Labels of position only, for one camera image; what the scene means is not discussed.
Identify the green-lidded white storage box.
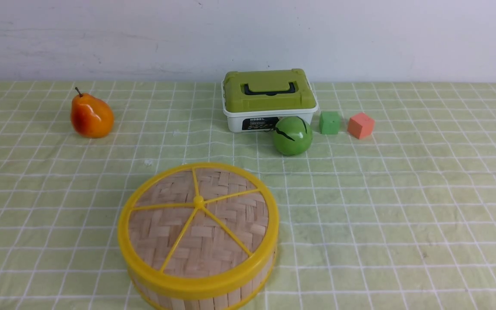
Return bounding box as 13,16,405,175
222,68,319,133

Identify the green checkered tablecloth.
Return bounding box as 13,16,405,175
0,81,496,310

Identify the green toy apple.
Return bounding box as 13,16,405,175
272,116,313,156

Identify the yellow-rimmed woven bamboo steamer lid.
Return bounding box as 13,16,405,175
117,162,279,300

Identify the bamboo steamer basket yellow rim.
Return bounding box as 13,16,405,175
127,247,278,310

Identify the green foam cube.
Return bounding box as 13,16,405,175
319,111,341,135

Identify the orange foam cube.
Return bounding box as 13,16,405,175
347,112,375,140

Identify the orange toy pear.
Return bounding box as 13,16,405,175
70,87,115,139

